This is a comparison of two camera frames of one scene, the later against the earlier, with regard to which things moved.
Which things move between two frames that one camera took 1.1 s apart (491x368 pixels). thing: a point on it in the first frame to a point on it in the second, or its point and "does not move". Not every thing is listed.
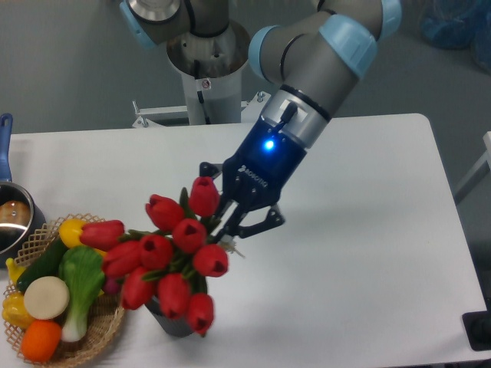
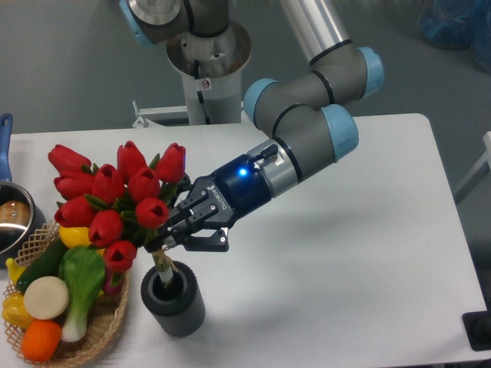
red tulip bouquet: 170,260 to 117,209
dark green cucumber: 47,266 does not move
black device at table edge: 477,326 does not move
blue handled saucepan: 21,220 does not move
